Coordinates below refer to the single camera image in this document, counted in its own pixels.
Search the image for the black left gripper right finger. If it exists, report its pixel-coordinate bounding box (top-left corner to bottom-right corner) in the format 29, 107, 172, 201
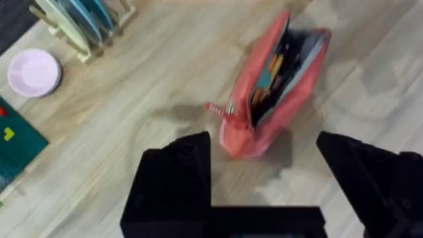
315, 131, 423, 238

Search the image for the pink plastic bowl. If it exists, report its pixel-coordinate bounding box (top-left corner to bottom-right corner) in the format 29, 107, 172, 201
7, 48, 62, 99

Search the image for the green board with toy blocks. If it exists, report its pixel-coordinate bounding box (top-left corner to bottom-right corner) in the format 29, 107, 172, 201
0, 96, 50, 193

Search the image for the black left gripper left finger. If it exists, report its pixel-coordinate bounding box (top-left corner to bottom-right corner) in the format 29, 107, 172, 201
120, 131, 212, 238

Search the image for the wooden peg plate rack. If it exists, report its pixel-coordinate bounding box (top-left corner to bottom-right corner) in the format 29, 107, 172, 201
28, 0, 137, 65

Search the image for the pale green plate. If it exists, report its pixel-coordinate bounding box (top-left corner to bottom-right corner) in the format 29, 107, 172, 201
34, 0, 91, 54

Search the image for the red zip pencil bag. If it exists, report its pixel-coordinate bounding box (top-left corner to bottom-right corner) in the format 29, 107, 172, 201
206, 10, 332, 159

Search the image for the blue plate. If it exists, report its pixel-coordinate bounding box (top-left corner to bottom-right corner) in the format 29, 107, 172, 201
56, 0, 104, 43

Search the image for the teal plate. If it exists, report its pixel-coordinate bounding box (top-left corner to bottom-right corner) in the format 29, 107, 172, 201
79, 0, 115, 31

